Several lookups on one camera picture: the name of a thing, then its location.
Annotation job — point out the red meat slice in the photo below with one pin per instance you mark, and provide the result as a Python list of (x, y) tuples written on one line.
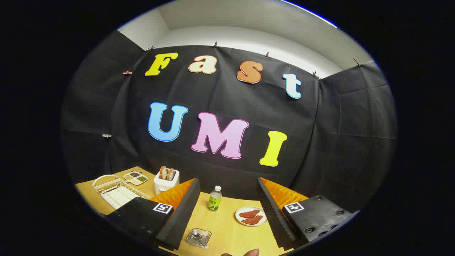
[(249, 213), (253, 220)]

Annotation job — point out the divided seasoning tray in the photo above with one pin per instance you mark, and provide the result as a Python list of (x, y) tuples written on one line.
[(135, 177)]

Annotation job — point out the white toaster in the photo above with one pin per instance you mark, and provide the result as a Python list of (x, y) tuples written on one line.
[(164, 185)]

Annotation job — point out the green tea bottle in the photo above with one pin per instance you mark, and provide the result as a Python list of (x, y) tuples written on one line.
[(214, 202)]

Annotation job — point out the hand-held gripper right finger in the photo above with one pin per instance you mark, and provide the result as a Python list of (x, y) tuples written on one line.
[(273, 213)]

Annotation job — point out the white plate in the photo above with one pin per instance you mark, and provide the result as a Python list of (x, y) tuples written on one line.
[(241, 222)]

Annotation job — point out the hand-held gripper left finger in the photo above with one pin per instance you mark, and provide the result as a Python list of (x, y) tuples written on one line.
[(179, 213)]

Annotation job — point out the toasted bread slice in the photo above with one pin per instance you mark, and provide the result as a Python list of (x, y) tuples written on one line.
[(163, 172), (170, 174)]

